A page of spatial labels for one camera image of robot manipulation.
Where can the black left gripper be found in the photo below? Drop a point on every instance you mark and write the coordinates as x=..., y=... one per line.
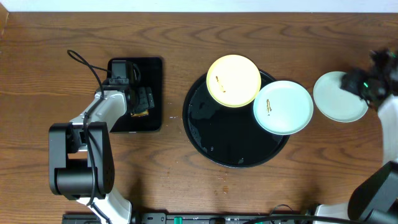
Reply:
x=144, y=98

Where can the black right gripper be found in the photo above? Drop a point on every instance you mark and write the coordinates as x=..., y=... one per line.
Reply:
x=354, y=79

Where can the green yellow sponge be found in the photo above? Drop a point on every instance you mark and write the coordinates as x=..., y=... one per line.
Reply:
x=141, y=114

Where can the pale green plate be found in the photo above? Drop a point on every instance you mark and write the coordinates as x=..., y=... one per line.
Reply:
x=335, y=103

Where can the light blue plate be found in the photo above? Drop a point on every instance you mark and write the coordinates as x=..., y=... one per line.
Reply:
x=283, y=107

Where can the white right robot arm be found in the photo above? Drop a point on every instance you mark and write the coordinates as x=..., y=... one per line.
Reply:
x=375, y=200

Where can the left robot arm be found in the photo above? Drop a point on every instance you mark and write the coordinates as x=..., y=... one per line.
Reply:
x=81, y=165

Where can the rectangular black tray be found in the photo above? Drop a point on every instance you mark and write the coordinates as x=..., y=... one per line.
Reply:
x=151, y=69

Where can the round black tray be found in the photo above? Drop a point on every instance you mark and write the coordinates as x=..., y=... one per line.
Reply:
x=230, y=137

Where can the yellow plate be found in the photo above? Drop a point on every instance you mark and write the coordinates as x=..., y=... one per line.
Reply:
x=233, y=81

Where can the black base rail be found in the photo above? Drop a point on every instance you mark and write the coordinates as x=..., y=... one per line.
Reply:
x=163, y=218

